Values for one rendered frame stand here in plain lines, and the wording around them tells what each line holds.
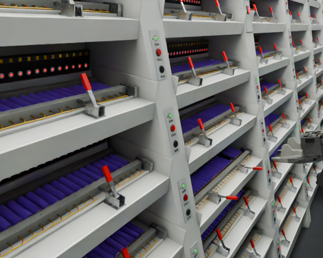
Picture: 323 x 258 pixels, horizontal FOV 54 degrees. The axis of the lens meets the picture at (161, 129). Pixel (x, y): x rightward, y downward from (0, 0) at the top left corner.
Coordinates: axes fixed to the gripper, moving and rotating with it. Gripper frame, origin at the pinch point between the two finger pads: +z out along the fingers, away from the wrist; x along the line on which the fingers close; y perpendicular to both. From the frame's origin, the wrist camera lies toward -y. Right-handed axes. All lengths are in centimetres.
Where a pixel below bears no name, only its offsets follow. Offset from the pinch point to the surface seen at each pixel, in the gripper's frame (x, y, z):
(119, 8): 41, 52, 18
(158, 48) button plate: 35, 41, 14
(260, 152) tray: -29.8, -7.9, 16.6
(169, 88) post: 32.5, 30.5, 14.9
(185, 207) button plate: 35.6, -1.7, 15.8
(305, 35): -170, 40, 18
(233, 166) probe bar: -9.0, -6.6, 20.8
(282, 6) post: -100, 57, 15
